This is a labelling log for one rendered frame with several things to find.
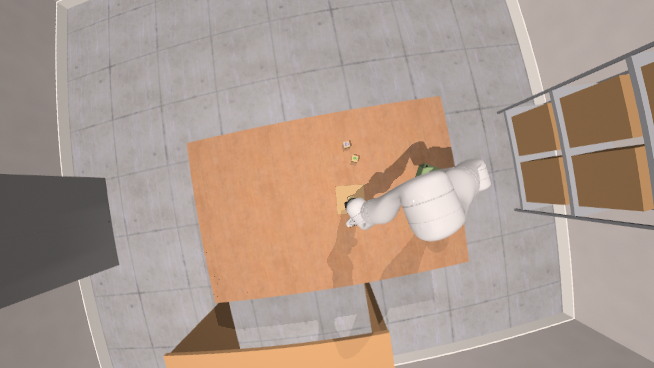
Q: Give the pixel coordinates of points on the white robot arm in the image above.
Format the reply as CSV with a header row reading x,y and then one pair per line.
x,y
430,203

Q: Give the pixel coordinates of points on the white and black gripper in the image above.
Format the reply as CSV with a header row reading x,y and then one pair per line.
x,y
350,221

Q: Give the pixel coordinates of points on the tan flat mat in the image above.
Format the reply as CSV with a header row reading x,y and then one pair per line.
x,y
342,192

